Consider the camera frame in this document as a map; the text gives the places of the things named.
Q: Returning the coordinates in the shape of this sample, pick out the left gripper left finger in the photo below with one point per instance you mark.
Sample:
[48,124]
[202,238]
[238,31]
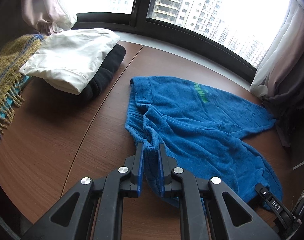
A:
[92,208]

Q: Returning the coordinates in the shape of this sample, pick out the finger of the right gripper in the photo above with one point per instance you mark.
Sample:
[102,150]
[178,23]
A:
[263,192]

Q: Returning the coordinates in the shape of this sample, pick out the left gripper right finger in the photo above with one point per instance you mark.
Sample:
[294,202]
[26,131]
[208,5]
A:
[209,209]

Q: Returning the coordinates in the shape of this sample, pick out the blue sweatpants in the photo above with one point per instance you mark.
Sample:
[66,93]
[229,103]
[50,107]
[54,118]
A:
[204,129]

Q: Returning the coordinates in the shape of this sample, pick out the dark grey curtain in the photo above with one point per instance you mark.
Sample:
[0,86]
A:
[287,106]

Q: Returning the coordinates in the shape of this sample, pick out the black folded garment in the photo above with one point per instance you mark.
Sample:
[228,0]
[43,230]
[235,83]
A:
[105,74]

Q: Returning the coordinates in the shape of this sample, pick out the white folded garment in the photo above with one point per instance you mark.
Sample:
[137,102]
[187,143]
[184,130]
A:
[69,60]

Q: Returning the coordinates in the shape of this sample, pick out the white sheer curtain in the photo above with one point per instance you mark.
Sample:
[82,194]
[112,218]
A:
[283,54]

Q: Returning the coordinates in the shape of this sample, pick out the teal cloth under scarf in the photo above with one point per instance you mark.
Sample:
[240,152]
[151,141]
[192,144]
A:
[14,97]

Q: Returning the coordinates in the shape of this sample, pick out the mustard plaid fringed scarf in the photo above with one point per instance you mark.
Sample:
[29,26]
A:
[13,56]

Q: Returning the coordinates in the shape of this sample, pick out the pink left curtain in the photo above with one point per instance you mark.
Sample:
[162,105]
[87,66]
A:
[47,16]

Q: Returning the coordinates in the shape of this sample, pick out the black window frame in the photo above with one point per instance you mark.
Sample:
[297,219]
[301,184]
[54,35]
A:
[138,22]

